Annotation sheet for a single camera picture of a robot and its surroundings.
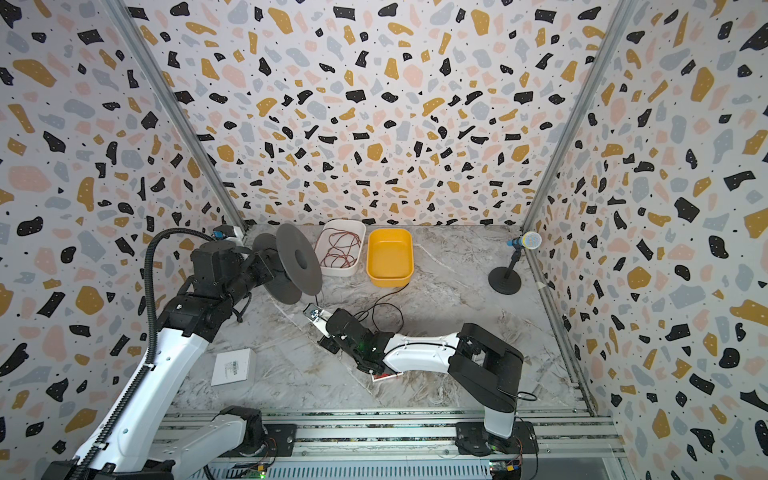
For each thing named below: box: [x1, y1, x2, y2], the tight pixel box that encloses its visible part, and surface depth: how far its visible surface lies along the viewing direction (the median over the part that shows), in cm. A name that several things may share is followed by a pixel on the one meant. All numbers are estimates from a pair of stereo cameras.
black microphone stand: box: [488, 246, 523, 295], surface depth 108 cm
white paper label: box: [210, 348, 257, 387], surface depth 83 cm
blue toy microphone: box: [506, 231, 542, 250], surface depth 86 cm
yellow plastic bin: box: [366, 228, 414, 288], surface depth 112 cm
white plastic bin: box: [314, 219, 367, 277], surface depth 116 cm
